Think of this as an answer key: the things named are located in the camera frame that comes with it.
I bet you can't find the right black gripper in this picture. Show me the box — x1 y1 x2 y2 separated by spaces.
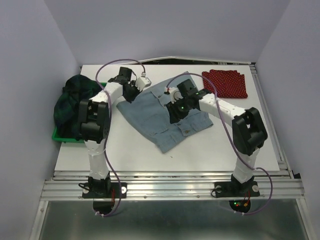
166 97 192 124

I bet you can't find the light blue denim skirt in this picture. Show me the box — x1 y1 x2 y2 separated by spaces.
116 79 214 153

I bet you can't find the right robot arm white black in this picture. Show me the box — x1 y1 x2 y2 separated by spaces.
164 79 268 198

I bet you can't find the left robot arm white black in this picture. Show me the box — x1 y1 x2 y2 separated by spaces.
78 67 140 199

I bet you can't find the dark green plaid skirt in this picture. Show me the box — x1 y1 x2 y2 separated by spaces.
53 74 105 141

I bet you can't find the red polka dot skirt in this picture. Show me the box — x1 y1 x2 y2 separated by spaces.
202 69 248 99

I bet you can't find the green plastic bin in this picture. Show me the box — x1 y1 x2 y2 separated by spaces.
51 82 107 145

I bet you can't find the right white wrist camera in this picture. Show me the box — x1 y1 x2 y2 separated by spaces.
164 87 183 104

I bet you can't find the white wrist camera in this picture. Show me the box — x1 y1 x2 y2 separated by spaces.
135 72 152 92
164 87 183 104

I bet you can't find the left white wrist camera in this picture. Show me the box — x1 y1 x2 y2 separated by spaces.
135 72 152 92

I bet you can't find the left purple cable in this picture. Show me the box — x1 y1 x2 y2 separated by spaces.
93 58 146 218

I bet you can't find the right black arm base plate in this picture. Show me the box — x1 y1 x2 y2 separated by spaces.
210 181 260 198

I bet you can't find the aluminium extrusion frame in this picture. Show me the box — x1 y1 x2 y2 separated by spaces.
30 62 317 240

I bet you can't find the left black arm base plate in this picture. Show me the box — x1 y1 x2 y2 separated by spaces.
78 182 128 199

